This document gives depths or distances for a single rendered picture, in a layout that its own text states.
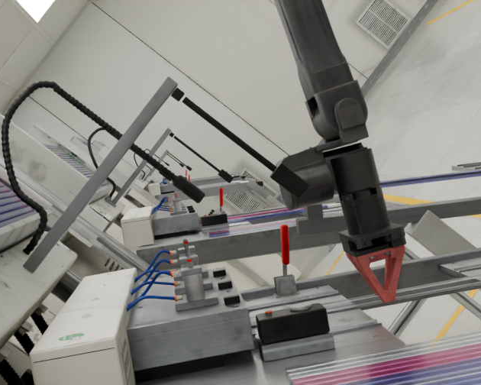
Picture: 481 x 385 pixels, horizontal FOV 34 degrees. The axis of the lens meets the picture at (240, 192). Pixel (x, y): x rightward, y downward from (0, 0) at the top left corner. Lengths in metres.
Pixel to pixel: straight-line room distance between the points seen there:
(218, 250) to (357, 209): 1.01
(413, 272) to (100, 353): 0.66
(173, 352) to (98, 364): 0.15
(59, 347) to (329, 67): 0.50
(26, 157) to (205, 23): 6.75
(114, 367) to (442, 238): 0.97
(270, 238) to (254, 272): 3.61
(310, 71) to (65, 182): 1.19
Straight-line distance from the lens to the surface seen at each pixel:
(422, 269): 1.30
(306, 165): 1.02
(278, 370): 0.84
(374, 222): 1.04
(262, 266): 5.63
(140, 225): 2.19
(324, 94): 1.03
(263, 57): 8.77
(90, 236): 1.97
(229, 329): 0.88
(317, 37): 1.05
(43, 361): 0.76
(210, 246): 2.01
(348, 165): 1.03
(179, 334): 0.88
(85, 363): 0.76
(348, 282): 1.27
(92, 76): 8.72
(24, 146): 2.13
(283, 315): 0.88
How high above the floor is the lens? 1.29
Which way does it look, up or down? 6 degrees down
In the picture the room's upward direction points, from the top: 53 degrees counter-clockwise
